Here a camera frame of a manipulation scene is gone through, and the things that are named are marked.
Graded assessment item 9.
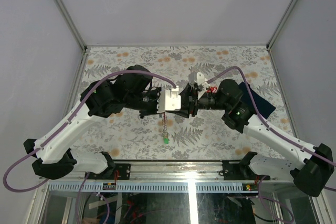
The aluminium front rail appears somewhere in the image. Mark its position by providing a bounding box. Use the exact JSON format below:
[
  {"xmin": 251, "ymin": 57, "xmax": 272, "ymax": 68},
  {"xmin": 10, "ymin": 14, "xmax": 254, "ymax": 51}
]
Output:
[{"xmin": 39, "ymin": 159, "xmax": 295, "ymax": 183}]

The purple cable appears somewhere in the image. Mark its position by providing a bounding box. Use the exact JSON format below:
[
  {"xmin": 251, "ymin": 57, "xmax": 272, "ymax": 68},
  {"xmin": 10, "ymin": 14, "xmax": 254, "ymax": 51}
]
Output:
[
  {"xmin": 2, "ymin": 70, "xmax": 178, "ymax": 193},
  {"xmin": 206, "ymin": 66, "xmax": 336, "ymax": 192}
]

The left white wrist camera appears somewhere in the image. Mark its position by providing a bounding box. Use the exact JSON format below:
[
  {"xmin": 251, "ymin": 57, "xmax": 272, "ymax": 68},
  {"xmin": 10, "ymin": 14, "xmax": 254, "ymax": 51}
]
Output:
[{"xmin": 156, "ymin": 86, "xmax": 182, "ymax": 113}]

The red key tags bunch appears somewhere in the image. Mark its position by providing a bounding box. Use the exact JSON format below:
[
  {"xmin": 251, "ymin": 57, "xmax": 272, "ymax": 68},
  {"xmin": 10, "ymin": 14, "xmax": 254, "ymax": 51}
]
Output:
[{"xmin": 206, "ymin": 86, "xmax": 217, "ymax": 93}]

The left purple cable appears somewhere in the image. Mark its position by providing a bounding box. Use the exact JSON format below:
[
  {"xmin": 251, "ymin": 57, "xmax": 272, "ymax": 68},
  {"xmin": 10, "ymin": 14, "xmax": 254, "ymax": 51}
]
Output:
[{"xmin": 2, "ymin": 70, "xmax": 178, "ymax": 193}]

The grey slotted cable duct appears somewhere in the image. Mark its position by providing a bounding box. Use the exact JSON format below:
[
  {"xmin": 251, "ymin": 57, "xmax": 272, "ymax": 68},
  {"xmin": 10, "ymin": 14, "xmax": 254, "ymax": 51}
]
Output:
[{"xmin": 48, "ymin": 183, "xmax": 260, "ymax": 193}]

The metal key holder red handle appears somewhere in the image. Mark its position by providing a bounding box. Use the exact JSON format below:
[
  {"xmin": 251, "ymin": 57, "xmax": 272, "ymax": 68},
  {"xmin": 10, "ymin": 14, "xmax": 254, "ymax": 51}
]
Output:
[{"xmin": 162, "ymin": 112, "xmax": 168, "ymax": 138}]

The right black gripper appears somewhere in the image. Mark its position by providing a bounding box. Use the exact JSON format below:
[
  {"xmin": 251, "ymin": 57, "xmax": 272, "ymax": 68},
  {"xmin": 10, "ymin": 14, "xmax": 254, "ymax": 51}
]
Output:
[{"xmin": 167, "ymin": 82, "xmax": 230, "ymax": 119}]

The green key tag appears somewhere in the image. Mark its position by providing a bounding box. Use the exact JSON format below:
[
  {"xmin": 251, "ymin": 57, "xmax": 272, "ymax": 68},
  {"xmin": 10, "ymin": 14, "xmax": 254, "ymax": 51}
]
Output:
[{"xmin": 163, "ymin": 137, "xmax": 169, "ymax": 144}]

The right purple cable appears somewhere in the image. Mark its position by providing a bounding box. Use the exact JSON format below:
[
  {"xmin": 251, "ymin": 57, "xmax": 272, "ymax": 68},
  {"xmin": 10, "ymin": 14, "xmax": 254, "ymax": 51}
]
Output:
[{"xmin": 206, "ymin": 66, "xmax": 336, "ymax": 192}]

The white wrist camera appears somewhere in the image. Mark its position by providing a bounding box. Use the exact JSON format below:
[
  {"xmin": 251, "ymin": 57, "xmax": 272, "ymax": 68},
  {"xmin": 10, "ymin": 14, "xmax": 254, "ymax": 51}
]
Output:
[
  {"xmin": 188, "ymin": 72, "xmax": 209, "ymax": 99},
  {"xmin": 156, "ymin": 86, "xmax": 182, "ymax": 113}
]

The dark blue cloth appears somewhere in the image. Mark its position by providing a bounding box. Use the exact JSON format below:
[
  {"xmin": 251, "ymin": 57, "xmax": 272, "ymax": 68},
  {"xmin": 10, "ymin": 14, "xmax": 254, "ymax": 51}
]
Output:
[{"xmin": 238, "ymin": 82, "xmax": 276, "ymax": 119}]

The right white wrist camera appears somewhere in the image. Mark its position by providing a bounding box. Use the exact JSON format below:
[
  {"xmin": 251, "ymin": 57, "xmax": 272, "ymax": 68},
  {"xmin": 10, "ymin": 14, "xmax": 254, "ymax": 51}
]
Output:
[{"xmin": 188, "ymin": 72, "xmax": 209, "ymax": 99}]

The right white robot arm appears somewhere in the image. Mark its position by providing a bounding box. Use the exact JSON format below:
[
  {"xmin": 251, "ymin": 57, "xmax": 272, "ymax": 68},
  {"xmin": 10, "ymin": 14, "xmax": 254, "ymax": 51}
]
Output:
[{"xmin": 178, "ymin": 79, "xmax": 334, "ymax": 197}]

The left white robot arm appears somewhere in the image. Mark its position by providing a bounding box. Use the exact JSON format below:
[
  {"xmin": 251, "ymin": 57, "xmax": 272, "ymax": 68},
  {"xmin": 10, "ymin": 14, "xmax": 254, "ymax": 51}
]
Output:
[{"xmin": 24, "ymin": 65, "xmax": 161, "ymax": 180}]

